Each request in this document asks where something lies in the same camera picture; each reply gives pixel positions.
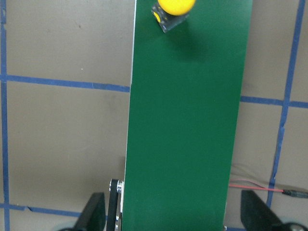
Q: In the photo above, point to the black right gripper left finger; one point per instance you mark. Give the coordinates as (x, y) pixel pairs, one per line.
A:
(92, 217)

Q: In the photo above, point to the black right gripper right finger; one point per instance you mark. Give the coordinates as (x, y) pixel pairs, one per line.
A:
(255, 214)

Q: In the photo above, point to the yellow push button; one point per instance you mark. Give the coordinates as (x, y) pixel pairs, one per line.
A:
(171, 13)

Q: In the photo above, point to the green conveyor belt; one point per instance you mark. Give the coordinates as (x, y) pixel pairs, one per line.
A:
(184, 102)

